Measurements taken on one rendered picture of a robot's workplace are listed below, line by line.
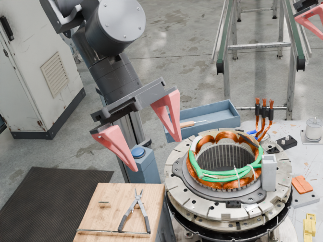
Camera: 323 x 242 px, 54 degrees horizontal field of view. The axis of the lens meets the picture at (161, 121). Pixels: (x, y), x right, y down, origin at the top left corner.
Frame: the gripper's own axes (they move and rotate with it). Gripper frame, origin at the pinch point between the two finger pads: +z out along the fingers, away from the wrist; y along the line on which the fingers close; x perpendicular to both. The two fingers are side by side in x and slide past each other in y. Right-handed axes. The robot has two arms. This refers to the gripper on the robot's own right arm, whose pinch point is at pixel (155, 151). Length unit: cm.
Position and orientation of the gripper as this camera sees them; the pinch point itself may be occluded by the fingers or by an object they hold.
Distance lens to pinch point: 47.0
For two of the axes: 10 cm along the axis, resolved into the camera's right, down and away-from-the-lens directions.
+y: 7.6, -4.7, 4.4
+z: 4.6, 8.8, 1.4
